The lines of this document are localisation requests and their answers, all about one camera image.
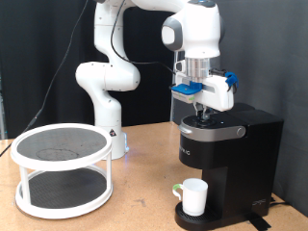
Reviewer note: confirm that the grey metal frame bar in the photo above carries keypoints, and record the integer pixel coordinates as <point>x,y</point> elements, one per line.
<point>1,122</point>

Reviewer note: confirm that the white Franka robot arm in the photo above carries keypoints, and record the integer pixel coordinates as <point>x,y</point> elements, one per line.
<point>109,80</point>

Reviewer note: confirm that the white two-tier turntable stand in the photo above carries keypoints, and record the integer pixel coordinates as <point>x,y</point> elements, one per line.
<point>61,164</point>

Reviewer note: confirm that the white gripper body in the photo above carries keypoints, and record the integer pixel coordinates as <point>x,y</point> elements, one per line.
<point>218,93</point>

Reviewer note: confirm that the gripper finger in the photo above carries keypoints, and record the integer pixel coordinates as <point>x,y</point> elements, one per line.
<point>199,112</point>
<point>207,114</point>

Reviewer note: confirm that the black Keurig coffee machine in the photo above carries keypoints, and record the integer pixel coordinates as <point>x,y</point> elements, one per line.
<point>243,154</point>

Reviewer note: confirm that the wrist camera blue mount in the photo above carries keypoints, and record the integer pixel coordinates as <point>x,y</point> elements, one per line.
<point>187,91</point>

